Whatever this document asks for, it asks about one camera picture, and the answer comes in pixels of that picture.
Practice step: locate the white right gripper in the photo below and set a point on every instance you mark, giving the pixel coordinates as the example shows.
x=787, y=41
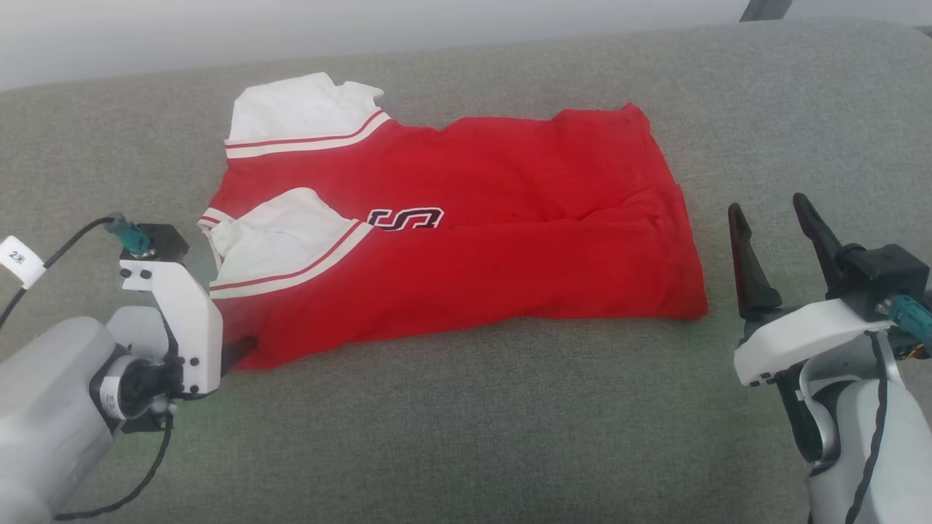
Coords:
x=808, y=335

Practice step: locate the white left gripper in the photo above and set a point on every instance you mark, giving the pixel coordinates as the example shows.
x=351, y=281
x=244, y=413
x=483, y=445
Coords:
x=193, y=335

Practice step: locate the red and white jersey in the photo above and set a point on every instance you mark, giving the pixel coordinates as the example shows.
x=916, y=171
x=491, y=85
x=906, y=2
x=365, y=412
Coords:
x=524, y=240

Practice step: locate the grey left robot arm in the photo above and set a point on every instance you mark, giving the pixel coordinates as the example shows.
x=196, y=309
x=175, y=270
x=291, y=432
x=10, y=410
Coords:
x=51, y=393

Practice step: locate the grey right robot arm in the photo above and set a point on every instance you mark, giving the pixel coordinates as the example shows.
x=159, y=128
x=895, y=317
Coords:
x=903, y=451

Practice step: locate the grey metal pole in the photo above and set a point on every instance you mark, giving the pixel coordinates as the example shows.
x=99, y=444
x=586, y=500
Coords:
x=764, y=9

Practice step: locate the grey fabric sofa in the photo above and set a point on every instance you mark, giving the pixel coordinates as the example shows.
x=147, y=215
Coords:
x=510, y=422

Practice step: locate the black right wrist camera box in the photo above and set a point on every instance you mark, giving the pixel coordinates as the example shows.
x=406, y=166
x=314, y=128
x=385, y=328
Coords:
x=885, y=276

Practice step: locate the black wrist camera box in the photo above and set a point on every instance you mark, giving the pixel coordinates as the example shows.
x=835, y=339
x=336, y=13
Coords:
x=164, y=241
x=885, y=276

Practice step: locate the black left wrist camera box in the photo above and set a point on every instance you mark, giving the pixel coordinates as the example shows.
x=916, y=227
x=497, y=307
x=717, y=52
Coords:
x=164, y=241

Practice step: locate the teal right camera plug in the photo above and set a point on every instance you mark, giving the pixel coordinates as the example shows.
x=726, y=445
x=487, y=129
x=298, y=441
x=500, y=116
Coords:
x=914, y=320

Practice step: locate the teal camera plug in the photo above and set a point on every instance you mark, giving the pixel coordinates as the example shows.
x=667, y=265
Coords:
x=129, y=234
x=914, y=320

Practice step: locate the teal left camera plug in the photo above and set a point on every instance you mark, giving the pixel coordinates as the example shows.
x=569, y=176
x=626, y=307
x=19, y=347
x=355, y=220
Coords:
x=129, y=234

